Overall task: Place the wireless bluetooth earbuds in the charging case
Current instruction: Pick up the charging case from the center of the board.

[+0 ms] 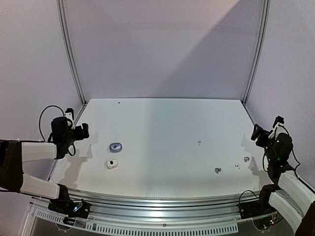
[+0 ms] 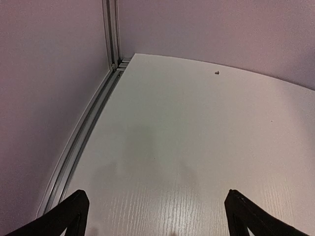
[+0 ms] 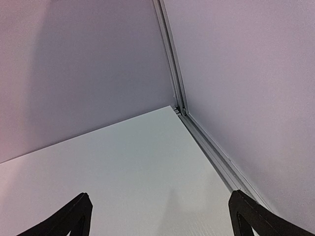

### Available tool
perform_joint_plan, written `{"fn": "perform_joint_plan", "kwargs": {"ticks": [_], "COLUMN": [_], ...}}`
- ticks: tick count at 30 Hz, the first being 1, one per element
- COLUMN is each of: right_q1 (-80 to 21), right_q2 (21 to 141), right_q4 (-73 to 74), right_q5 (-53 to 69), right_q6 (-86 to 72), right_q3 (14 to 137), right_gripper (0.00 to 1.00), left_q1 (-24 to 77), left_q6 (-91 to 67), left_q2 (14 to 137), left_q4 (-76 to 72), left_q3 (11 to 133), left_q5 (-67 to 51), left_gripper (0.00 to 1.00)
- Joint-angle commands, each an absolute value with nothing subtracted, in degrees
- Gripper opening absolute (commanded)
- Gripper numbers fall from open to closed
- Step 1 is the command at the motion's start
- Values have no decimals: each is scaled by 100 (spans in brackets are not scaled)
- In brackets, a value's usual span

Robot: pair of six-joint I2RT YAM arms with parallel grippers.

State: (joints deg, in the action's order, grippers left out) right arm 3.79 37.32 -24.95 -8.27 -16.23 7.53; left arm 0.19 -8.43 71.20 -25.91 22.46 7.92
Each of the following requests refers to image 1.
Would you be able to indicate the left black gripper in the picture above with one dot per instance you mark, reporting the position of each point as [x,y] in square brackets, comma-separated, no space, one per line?
[79,135]

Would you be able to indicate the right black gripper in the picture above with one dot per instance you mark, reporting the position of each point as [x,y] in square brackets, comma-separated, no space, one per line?
[257,134]

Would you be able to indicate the purple earbud charging case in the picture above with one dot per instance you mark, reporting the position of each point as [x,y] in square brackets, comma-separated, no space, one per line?
[115,147]

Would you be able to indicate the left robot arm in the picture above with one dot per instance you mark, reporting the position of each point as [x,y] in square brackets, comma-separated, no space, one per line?
[14,153]

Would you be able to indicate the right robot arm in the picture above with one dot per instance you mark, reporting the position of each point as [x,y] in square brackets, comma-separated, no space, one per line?
[288,194]

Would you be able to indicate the white earbud charging case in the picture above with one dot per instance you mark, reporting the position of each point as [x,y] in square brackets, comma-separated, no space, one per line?
[111,164]

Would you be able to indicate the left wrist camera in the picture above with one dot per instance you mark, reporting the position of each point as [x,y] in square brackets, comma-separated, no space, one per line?
[69,114]

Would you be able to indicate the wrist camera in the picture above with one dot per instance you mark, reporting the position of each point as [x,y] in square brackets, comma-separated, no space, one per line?
[277,128]
[69,114]

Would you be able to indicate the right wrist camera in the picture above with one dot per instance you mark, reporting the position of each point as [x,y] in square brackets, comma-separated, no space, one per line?
[277,128]

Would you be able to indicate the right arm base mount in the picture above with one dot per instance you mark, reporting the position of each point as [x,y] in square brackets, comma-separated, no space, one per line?
[254,208]

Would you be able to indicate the aluminium front rail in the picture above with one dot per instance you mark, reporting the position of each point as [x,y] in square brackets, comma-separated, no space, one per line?
[112,215]

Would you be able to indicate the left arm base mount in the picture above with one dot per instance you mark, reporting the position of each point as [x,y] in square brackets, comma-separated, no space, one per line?
[71,208]

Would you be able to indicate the left aluminium frame post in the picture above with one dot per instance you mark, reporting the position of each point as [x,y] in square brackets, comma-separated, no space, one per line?
[69,51]

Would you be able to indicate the aluminium frame post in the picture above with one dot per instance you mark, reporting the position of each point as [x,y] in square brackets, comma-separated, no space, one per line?
[69,51]
[258,50]

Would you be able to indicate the right aluminium frame post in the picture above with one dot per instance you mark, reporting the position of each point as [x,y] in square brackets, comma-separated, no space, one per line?
[258,50]

